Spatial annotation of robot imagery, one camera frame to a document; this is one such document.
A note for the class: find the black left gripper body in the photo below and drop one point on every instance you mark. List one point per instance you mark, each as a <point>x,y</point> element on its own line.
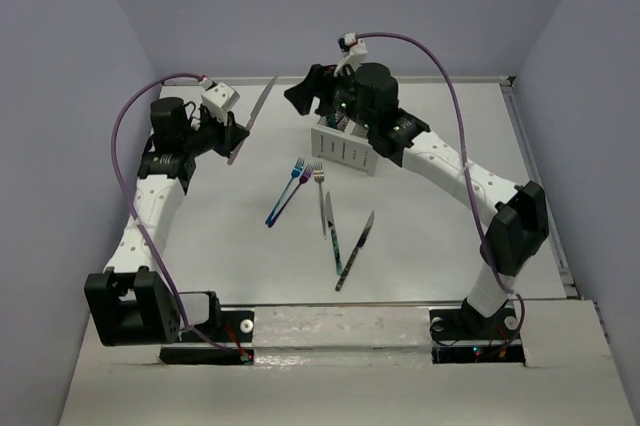
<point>212,134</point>

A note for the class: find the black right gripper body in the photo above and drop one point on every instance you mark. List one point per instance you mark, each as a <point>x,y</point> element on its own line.
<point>337,90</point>

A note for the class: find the silver knife pink handle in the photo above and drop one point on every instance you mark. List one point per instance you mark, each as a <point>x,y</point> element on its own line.
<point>253,116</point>

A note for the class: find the silver knife teal marbled handle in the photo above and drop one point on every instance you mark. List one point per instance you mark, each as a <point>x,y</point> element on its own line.
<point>333,232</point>

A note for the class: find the silver knife black speckled handle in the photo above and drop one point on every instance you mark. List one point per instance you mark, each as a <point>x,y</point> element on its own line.
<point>352,258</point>

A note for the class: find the silver fork pink handle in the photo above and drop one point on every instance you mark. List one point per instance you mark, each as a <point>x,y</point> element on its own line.
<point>342,123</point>

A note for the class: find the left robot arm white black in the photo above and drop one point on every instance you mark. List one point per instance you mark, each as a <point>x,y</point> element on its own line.
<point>134,301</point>

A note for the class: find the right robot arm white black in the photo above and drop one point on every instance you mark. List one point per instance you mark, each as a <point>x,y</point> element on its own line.
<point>512,219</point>

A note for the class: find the white perforated utensil caddy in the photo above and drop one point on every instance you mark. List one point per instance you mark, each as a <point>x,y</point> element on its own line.
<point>349,147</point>

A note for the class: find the plain silver fork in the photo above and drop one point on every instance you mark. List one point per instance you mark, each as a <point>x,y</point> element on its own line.
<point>319,179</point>

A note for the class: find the blue iridescent fork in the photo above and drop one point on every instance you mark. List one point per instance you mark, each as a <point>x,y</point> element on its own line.
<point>295,173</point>

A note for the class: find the purple iridescent fork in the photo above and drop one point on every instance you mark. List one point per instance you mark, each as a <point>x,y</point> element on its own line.
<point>298,183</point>

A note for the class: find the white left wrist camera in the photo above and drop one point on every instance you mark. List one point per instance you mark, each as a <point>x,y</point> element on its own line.
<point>219,99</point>

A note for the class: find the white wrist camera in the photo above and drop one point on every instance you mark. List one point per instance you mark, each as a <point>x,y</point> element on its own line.
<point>354,51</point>
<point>219,99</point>

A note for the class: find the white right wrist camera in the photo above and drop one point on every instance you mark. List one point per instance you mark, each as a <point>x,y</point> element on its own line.
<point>354,51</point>

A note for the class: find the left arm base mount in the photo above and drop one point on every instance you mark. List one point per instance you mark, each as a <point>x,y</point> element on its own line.
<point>232,329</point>

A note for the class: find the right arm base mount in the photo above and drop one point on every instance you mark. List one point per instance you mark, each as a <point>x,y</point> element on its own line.
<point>456,343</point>

